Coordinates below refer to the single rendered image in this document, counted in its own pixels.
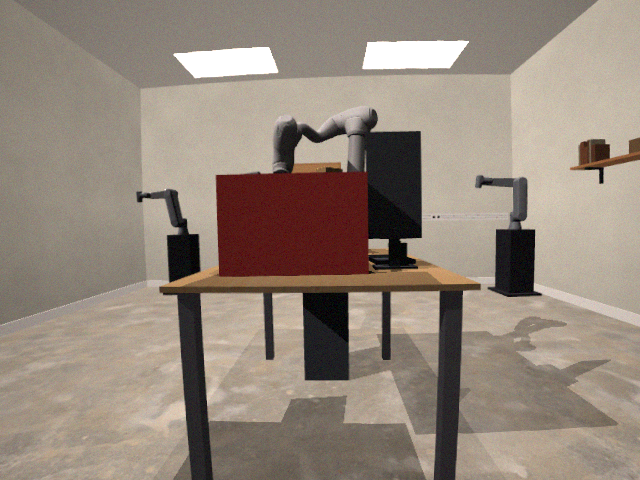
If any red tool chest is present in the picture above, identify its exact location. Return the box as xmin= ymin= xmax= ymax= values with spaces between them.
xmin=216 ymin=172 xmax=369 ymax=277

